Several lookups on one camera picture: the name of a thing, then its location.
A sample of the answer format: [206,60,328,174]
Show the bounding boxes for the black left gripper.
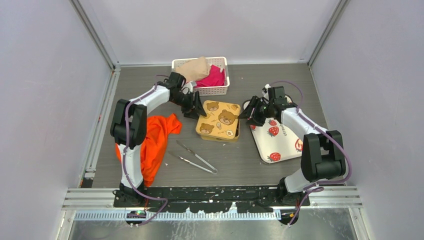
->
[171,91,207,120]

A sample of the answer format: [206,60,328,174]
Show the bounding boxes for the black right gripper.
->
[238,95,274,127]

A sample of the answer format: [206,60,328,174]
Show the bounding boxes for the silver box lid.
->
[195,100,241,136]

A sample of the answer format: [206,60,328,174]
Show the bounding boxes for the gold chocolate tray box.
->
[200,131,239,143]

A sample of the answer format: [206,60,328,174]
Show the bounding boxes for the metal tongs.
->
[167,139,219,175]

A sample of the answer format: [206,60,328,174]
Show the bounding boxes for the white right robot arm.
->
[239,86,350,206]

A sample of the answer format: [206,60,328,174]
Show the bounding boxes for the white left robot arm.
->
[110,72,207,207]

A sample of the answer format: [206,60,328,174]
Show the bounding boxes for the strawberry pattern tray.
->
[248,118,303,164]

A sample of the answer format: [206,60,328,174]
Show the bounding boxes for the pink cloth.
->
[195,65,226,88]

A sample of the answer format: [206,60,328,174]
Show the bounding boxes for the beige cloth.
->
[172,56,211,82]

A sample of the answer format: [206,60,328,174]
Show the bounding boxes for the orange cloth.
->
[114,113,183,188]

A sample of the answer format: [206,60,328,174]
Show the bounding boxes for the white plastic basket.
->
[191,56,230,96]

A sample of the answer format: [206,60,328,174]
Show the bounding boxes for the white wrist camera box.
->
[181,81,197,94]

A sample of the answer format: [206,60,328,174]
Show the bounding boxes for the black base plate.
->
[112,185,310,214]

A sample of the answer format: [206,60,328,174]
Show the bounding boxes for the white slotted cable duct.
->
[73,209,282,222]

